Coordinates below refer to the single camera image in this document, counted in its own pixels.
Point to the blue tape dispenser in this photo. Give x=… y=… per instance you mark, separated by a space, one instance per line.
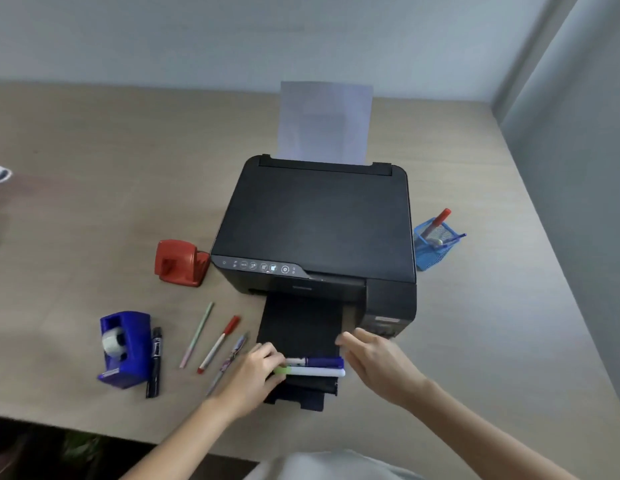
x=132 y=344

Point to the white paper sheet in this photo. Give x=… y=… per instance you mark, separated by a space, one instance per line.
x=324 y=122

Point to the person's right hand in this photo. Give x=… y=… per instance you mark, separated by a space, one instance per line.
x=385 y=364

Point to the red capped marker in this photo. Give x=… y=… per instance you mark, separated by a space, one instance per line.
x=437 y=220

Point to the patterned purple pen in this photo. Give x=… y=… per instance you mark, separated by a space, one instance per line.
x=228 y=362

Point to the person's left hand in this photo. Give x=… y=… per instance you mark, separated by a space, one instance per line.
x=250 y=377

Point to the black inkjet printer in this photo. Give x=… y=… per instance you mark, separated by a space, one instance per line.
x=320 y=219

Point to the blue mesh pen holder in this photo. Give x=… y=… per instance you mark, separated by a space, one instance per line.
x=432 y=249

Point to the person's right thumb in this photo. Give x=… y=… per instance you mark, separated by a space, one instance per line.
x=357 y=362

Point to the blue pen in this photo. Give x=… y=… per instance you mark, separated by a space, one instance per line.
x=452 y=237

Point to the black marker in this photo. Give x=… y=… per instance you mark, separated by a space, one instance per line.
x=154 y=362

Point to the white marker with green cap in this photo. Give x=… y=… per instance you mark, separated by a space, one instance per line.
x=315 y=372

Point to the person's left forearm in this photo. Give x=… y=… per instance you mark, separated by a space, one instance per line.
x=185 y=442

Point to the blue marker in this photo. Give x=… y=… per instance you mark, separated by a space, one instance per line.
x=322 y=363

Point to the person's left fingers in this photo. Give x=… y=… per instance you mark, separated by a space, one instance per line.
x=267 y=357

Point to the person's right forearm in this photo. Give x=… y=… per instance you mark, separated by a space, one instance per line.
x=484 y=437

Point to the green and pink pen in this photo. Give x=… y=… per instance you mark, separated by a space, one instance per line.
x=196 y=335

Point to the person's grey clothing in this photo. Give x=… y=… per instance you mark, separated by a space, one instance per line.
x=330 y=467

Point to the clear tape roll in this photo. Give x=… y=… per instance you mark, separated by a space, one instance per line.
x=113 y=341

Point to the red hole punch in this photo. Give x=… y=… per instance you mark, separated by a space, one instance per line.
x=179 y=262

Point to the white pen with red cap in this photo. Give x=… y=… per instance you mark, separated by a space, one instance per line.
x=219 y=343

